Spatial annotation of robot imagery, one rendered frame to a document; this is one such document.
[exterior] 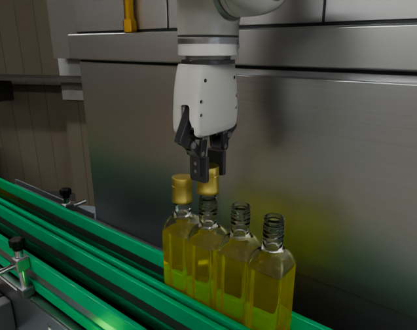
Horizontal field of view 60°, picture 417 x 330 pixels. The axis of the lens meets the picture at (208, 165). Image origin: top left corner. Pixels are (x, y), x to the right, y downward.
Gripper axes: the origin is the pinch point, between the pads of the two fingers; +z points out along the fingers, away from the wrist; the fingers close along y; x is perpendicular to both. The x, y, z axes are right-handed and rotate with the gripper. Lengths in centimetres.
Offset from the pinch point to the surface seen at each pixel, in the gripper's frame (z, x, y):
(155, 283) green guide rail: 23.0, -8.9, 3.9
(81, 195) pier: 125, -276, -146
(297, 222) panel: 11.6, 9.9, -12.4
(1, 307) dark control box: 36, -43, 18
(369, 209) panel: 5.9, 20.9, -12.5
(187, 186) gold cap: 4.5, -4.2, 0.1
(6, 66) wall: 1, -345, -123
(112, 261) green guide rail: 23.3, -20.9, 4.1
